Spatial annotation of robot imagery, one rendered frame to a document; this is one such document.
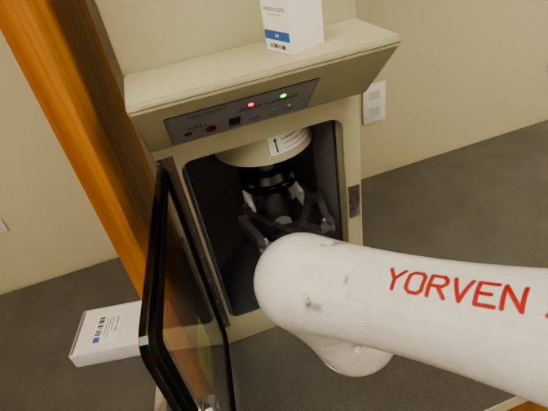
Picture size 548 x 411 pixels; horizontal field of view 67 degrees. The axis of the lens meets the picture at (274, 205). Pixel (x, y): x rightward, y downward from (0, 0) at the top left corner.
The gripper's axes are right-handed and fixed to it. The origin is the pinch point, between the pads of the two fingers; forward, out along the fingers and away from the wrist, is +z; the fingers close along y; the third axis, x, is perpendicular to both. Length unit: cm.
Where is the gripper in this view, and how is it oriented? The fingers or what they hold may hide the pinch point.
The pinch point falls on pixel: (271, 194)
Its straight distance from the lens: 80.3
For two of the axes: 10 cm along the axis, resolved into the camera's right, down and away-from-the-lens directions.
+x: 1.5, 8.0, 5.9
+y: -9.4, 3.0, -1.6
